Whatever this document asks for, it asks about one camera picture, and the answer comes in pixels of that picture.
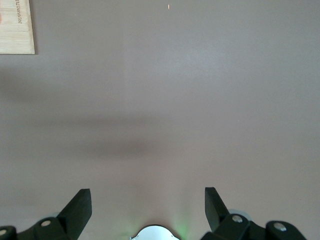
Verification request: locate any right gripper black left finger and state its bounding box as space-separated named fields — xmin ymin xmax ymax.
xmin=0 ymin=188 xmax=93 ymax=240

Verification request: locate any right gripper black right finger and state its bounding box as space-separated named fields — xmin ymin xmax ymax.
xmin=201 ymin=186 xmax=310 ymax=240

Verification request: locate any brown table cover mat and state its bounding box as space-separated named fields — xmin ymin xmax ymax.
xmin=0 ymin=0 xmax=320 ymax=240

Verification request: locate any wooden cutting board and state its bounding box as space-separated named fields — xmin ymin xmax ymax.
xmin=0 ymin=0 xmax=36 ymax=55

